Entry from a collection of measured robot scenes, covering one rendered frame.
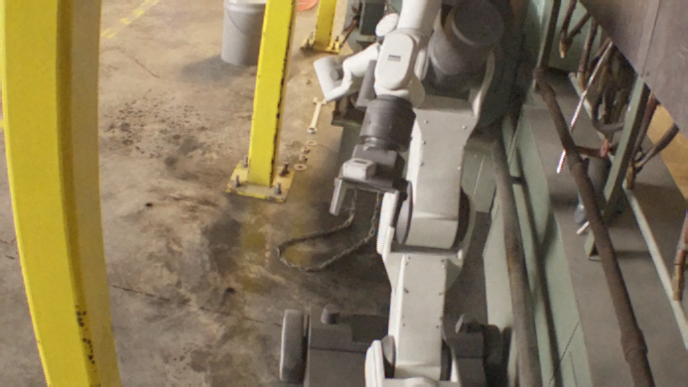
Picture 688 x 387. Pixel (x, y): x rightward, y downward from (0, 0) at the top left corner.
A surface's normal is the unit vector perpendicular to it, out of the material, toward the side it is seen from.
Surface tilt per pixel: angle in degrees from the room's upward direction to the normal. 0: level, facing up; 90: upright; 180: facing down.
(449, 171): 66
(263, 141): 90
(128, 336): 0
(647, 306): 0
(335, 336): 45
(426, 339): 32
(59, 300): 90
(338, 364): 0
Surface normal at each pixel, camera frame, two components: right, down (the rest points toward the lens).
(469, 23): 0.13, -0.22
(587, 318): 0.15, -0.85
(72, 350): -0.09, 0.49
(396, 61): -0.30, -0.25
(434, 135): 0.10, 0.11
